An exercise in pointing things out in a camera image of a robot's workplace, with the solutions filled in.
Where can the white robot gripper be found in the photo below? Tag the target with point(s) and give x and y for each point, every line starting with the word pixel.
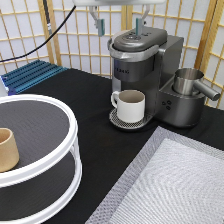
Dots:
pixel 100 23

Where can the grey pod coffee machine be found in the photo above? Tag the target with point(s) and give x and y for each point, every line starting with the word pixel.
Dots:
pixel 147 63

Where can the wooden shoji folding screen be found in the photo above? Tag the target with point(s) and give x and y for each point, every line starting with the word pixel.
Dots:
pixel 60 33

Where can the white ceramic mug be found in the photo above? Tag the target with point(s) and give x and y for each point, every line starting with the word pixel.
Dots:
pixel 130 105

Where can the steel milk frother jug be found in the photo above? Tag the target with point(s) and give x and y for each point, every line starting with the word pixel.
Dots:
pixel 187 81

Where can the white two-tier round shelf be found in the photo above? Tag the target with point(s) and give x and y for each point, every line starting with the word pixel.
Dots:
pixel 49 170

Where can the grey woven placemat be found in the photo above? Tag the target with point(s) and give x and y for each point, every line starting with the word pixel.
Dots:
pixel 172 180

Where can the tan ceramic cup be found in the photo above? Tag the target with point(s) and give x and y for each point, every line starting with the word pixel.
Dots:
pixel 9 155

